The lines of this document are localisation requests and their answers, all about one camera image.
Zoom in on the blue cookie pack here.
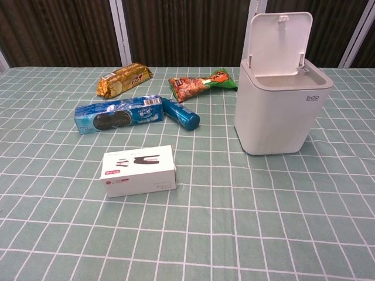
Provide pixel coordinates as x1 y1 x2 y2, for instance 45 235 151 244
74 94 165 135

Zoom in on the small white box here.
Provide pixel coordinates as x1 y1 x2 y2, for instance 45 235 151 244
98 145 178 198

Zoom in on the blue cylindrical bottle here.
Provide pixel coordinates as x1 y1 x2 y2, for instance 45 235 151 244
161 97 201 132

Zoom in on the white square container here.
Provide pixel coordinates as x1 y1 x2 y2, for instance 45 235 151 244
233 11 334 156

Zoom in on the gold foil biscuit pack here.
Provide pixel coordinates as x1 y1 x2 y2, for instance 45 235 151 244
96 62 154 100

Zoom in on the green checkered tablecloth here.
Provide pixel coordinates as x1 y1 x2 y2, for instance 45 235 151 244
0 66 375 281

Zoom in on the green orange snack bag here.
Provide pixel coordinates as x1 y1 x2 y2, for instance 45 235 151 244
168 67 238 103

